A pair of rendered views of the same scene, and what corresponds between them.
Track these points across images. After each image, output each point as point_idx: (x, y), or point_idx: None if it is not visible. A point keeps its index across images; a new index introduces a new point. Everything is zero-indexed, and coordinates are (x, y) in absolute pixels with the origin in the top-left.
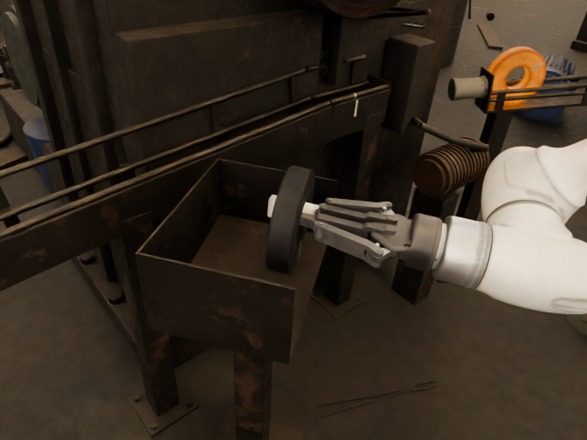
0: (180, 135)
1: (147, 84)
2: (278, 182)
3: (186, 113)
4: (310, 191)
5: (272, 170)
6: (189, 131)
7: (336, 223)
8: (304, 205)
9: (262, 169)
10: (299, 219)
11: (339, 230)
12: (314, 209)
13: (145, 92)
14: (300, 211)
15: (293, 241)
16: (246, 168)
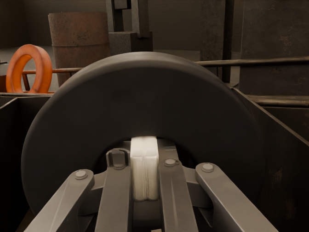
0: (284, 89)
1: (257, 20)
2: (267, 142)
3: (294, 61)
4: (201, 133)
5: (264, 115)
6: (297, 88)
7: (100, 203)
8: (140, 139)
9: (257, 111)
10: (82, 144)
11: (60, 214)
12: (134, 151)
13: (253, 29)
14: (76, 122)
15: (42, 173)
16: (247, 105)
